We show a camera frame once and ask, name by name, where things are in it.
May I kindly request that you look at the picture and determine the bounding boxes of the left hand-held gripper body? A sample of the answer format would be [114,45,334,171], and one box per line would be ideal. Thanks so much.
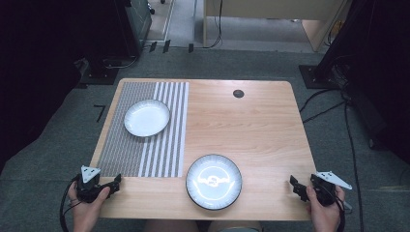
[74,165,112,204]

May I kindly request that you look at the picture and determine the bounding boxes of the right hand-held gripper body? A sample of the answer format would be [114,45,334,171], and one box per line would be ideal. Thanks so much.
[308,170,353,208]

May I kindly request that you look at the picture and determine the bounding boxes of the white plate with dark rim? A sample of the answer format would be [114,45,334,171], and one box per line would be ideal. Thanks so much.
[123,99,171,138]
[185,154,244,212]

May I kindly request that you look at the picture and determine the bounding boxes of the person's left hand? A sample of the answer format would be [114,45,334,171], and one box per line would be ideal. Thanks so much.
[67,186,111,225]

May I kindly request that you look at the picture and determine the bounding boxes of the person's right hand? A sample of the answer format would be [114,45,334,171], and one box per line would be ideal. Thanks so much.
[305,185,346,225]

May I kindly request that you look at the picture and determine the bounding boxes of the grey striped woven placemat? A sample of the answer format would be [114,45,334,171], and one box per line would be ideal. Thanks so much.
[96,81,190,179]

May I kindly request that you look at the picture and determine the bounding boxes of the black stand base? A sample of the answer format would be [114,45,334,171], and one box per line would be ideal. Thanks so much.
[75,57,121,90]

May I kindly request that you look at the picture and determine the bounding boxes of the black stand with square base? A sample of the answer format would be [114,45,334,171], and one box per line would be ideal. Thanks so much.
[298,0,368,90]

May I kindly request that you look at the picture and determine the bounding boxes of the dark curtain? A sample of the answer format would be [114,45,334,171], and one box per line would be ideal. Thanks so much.
[0,0,130,175]
[341,0,410,165]

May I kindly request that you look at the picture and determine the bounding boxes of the dark green cabinet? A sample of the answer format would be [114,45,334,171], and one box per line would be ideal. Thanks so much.
[124,0,153,56]

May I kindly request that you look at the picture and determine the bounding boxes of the light wooden desk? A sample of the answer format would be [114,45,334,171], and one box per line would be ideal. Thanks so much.
[202,0,352,53]

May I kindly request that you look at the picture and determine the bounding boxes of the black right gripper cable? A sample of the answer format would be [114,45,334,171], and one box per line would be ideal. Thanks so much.
[318,182,347,232]

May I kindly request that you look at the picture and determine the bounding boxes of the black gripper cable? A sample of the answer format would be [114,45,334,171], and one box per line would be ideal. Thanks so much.
[59,173,81,232]
[318,182,347,232]

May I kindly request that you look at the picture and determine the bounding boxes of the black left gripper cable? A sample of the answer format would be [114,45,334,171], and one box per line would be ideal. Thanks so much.
[59,173,81,232]

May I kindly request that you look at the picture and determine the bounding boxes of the long black floor cable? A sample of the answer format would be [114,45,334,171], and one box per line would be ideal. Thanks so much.
[341,93,366,232]

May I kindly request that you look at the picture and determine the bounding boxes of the grey floor cable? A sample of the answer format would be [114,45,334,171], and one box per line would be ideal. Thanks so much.
[102,55,140,71]

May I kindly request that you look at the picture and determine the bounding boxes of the black hanging cable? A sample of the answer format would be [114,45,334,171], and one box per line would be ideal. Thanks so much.
[203,0,224,50]

